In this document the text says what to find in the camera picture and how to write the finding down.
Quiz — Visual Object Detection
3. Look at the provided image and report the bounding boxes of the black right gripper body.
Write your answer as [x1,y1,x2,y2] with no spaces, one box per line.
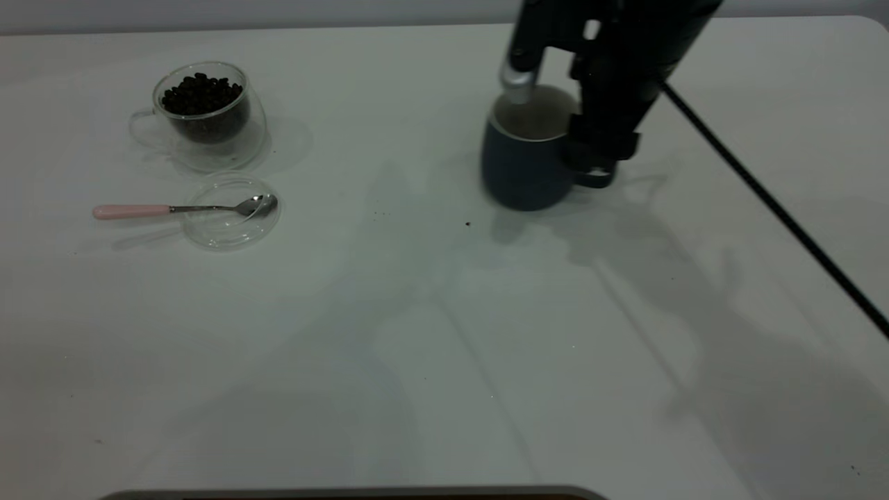
[570,0,723,134]

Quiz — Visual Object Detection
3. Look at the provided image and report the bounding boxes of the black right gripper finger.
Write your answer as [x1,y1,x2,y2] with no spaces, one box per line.
[564,113,599,173]
[599,131,640,176]

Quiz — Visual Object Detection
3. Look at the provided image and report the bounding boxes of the dark grey ceramic mug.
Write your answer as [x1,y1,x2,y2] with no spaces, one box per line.
[481,85,617,212]

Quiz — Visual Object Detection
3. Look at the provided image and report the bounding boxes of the pink handled metal spoon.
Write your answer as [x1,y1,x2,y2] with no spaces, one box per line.
[93,194,279,222]

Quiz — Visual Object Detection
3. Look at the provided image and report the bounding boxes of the clear round glass lid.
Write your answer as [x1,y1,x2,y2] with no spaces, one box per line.
[182,172,282,251]

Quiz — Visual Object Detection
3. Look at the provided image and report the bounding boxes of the dark coffee bean pile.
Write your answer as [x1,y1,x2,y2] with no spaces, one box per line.
[161,72,249,144]

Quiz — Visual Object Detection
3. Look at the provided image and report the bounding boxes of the black cable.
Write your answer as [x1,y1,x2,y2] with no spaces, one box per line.
[660,82,889,341]

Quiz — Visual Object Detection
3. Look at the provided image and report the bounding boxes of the clear glass handled cup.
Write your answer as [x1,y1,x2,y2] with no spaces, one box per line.
[128,61,268,173]

